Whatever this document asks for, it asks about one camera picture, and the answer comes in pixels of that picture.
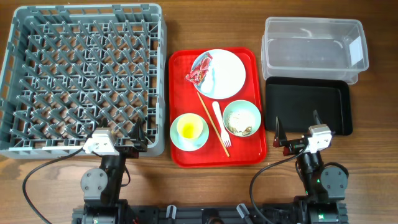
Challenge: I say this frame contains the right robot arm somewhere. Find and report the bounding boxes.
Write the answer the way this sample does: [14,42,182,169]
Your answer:
[273,111,349,224]

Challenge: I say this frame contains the white tissue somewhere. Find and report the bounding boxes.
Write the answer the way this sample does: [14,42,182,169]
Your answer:
[201,62,216,94]

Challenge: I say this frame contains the clear plastic waste bin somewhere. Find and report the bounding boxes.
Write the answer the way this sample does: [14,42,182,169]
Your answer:
[261,17,369,85]

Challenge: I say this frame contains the red snack wrapper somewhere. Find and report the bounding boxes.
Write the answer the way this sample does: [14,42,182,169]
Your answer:
[185,53,213,85]

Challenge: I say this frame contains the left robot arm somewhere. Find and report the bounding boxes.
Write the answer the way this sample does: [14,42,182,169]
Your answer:
[72,118,148,224]

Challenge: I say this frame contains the red plastic serving tray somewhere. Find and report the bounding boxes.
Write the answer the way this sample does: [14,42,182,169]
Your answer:
[169,49,267,168]

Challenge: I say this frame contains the black plastic tray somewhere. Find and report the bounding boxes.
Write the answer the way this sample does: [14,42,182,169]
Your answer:
[264,77,353,136]

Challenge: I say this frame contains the green bowl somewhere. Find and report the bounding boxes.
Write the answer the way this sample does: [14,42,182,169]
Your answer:
[222,100,262,137]

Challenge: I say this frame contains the white plastic fork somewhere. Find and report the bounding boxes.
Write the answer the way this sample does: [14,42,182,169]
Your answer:
[212,101,231,147]

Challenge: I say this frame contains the wooden chopstick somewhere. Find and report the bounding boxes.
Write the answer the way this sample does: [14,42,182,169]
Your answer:
[197,92,230,157]

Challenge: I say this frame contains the yellow cup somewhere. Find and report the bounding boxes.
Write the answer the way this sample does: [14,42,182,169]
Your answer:
[177,113,203,141]

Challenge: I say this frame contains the small light blue saucer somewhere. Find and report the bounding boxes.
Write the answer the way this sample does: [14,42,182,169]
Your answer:
[170,116,210,152]

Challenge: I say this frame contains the large light blue plate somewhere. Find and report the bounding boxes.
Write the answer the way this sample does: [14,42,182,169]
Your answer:
[191,49,246,100]

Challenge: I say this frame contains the rice and food scraps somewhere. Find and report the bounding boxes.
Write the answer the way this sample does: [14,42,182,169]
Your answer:
[227,110,254,136]

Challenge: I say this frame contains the grey plastic dishwasher rack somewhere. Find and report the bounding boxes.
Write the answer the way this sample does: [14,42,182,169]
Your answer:
[1,3,167,159]

